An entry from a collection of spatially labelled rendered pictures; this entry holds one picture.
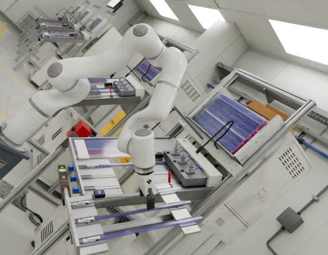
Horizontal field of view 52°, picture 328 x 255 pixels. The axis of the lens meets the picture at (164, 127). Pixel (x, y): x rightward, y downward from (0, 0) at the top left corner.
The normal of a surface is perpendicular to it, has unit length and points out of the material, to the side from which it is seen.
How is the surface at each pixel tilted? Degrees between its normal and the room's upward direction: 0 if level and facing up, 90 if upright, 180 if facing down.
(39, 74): 90
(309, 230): 90
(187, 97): 90
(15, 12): 90
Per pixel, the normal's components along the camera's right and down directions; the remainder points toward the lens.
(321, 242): -0.59, -0.62
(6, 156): 0.52, 0.57
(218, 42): 0.34, 0.39
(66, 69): 0.18, -0.33
